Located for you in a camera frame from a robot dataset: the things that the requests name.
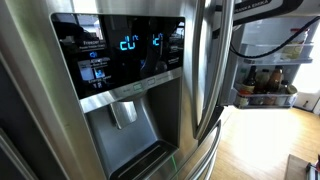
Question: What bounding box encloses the red lid pickle jar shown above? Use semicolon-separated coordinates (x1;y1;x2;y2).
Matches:
281;29;308;60

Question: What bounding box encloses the open right fridge door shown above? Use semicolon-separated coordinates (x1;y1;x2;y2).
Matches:
218;16;319;109

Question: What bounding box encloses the left fridge door handle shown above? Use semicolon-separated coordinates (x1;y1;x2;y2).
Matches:
192;0;235;140

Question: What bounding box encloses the light sauce bottle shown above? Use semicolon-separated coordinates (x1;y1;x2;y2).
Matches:
254;69;270;94

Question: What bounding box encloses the small jar gold lid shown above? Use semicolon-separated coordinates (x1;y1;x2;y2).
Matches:
286;85;297;94

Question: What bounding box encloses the lower door shelf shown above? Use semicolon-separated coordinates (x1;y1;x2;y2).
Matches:
233;90;297;109

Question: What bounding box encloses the black fridge control panel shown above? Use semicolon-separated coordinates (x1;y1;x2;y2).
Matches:
51;13;185;99

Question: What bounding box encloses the dark sauce bottle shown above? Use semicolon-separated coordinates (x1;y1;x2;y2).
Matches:
241;66;256;93

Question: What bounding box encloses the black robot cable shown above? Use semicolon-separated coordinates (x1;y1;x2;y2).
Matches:
229;15;320;59

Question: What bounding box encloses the door shelf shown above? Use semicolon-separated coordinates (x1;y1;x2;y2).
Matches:
233;90;297;109
240;44;313;65

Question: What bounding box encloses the water dispenser recess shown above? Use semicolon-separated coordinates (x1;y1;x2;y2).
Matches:
86;79;181;180

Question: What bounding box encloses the fridge drawer handle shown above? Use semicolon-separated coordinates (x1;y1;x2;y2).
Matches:
187;121;222;180

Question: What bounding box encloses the middle door shelf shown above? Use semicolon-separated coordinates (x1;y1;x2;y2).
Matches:
240;44;313;65

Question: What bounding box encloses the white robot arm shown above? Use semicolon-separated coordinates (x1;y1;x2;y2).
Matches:
233;0;320;25

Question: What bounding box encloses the brown sauce bottle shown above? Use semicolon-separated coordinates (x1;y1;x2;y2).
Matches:
266;65;283;92

